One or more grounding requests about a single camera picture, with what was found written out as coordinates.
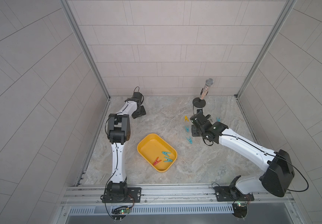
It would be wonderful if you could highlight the glittery stand with black base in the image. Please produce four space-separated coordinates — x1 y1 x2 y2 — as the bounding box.
193 78 214 108

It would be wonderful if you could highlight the yellow plastic storage box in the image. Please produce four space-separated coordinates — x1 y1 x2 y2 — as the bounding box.
137 133 178 173

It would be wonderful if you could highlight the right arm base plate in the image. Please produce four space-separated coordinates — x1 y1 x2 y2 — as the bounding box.
212 186 254 202

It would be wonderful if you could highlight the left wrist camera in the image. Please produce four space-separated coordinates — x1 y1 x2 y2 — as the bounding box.
133 92 144 105

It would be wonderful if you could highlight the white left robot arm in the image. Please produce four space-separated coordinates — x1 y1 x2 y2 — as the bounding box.
105 95 146 197

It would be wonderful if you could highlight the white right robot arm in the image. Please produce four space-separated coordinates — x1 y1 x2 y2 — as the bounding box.
190 113 295 199

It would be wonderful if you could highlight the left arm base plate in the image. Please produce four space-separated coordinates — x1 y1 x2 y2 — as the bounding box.
100 187 142 203

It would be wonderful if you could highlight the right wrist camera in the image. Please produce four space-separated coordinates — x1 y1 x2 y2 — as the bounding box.
190 111 210 127

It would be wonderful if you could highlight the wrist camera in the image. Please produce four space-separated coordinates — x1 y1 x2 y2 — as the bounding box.
190 111 210 127
133 92 144 105

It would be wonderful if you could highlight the aluminium front rail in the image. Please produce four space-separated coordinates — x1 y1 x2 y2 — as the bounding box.
62 183 293 206

